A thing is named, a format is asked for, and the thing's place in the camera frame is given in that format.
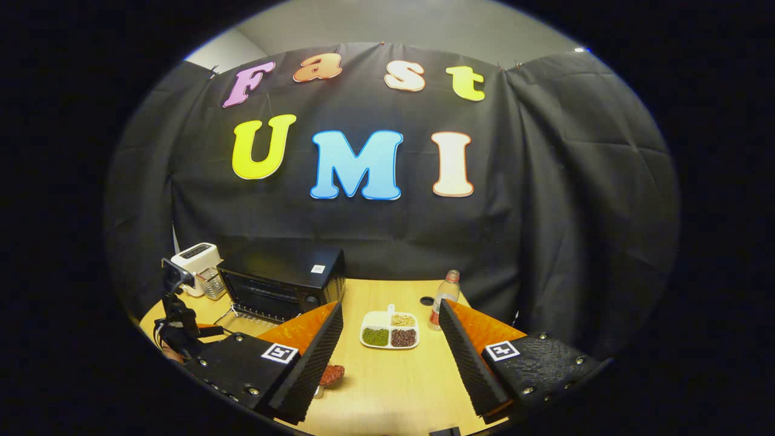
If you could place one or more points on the white divided plate of beans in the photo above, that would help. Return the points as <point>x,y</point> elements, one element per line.
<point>389,330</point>

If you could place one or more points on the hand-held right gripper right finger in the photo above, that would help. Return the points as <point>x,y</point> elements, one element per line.
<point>463,363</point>

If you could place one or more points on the red meat piece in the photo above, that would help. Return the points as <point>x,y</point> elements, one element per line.
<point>332,374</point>

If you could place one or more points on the plastic water bottle red label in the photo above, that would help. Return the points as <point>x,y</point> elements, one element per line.
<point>444,300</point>

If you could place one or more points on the white toaster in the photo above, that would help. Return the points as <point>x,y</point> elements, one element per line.
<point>194,257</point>

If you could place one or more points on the black electric oven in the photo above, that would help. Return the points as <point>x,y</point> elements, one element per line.
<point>284,272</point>

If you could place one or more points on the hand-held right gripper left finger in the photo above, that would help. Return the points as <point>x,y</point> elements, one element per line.
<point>315,363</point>

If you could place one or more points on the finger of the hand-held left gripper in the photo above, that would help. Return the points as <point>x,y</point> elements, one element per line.
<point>212,331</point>

